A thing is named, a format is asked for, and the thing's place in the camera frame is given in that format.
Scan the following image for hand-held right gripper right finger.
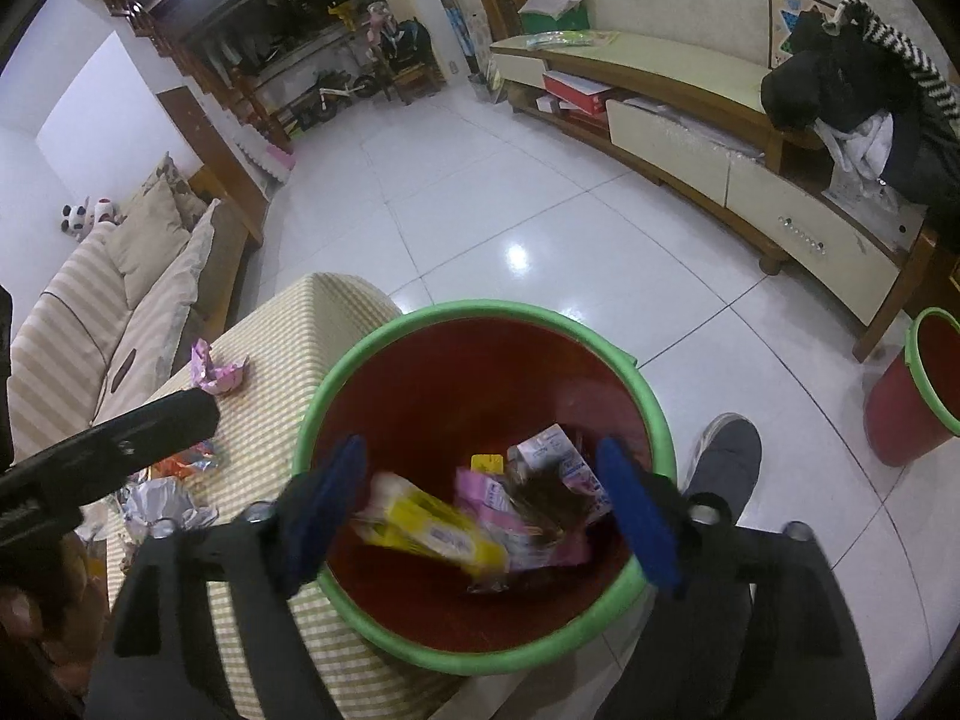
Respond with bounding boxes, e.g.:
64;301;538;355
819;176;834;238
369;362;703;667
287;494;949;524
592;437;880;720

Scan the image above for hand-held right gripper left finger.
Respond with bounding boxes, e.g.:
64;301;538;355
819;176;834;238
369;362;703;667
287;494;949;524
82;433;370;720

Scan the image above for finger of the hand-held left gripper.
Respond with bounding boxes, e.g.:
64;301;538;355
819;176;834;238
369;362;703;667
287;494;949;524
70;390;222;502

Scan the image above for pile of paper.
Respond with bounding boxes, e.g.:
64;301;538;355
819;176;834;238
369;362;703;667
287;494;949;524
75;439;227;550

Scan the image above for pink foil wrapper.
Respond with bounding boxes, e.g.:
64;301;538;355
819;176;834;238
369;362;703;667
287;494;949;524
191;337;250;396

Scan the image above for brown snack packet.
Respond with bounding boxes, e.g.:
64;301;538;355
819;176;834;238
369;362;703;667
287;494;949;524
501;463;595;542

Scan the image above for yellow packet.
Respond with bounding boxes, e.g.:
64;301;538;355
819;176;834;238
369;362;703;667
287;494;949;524
352;471;512;577

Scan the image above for pink snack bag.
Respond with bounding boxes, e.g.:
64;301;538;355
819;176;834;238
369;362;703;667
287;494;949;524
456;467;595;565

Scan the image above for green rimmed red bin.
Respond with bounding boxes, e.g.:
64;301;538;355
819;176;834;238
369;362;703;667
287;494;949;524
292;300;680;677
862;306;960;467

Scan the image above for person's left hand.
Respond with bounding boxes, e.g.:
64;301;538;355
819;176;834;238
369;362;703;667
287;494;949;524
0;532;110;695

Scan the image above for person's grey shoe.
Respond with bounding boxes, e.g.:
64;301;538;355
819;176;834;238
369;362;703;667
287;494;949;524
685;412;763;527

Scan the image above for striped beige sofa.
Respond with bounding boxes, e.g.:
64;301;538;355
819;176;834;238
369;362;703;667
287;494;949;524
7;157;265;467

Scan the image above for checked yellow white tablecloth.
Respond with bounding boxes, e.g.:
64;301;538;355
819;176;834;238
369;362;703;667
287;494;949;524
105;274;482;720

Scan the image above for plain beige pillow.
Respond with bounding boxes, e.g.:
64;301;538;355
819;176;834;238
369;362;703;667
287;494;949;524
105;176;193;309

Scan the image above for patterned pillow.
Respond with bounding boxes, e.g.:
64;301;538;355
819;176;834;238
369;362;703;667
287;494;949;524
124;154;209;227

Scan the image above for pink foam mats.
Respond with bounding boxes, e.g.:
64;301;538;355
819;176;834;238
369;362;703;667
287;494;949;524
232;127;298;185

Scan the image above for white balance bike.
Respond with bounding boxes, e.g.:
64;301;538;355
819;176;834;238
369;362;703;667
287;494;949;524
289;71;380;133

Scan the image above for white cloth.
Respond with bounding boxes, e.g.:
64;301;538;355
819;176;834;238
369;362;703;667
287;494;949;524
817;109;902;205

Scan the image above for red flat box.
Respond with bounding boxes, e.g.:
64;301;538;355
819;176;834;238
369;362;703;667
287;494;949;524
541;71;613;118

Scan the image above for wooden chair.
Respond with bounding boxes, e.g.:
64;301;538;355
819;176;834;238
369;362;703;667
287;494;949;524
390;52;445;103

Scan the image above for wooden television cabinet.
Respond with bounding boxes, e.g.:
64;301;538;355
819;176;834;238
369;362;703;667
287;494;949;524
491;28;940;362

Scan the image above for black clothes pile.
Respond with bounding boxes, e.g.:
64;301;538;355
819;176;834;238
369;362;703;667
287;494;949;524
761;4;960;212

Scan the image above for green flat packet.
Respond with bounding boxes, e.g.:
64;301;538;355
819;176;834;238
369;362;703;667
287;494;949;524
525;30;620;50

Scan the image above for green cardboard box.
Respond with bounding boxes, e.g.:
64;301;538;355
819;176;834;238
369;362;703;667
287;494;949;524
517;0;595;35

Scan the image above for triangle pattern picture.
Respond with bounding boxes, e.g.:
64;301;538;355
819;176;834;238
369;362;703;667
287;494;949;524
766;0;835;69

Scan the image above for striped knitted scarf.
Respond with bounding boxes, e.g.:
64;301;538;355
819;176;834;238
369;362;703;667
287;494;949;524
821;0;960;122

